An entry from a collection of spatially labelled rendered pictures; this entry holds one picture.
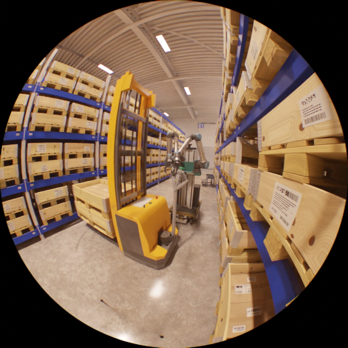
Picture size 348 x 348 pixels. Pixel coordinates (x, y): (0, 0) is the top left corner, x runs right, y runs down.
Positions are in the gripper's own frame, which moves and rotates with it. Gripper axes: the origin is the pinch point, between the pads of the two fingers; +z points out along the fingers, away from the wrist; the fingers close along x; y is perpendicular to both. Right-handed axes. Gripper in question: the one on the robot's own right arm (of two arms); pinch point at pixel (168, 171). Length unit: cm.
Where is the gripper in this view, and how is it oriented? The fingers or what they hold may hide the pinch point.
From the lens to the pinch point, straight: 205.8
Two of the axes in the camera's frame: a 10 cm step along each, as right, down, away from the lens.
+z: -0.1, 9.6, -2.7
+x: -9.8, 0.4, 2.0
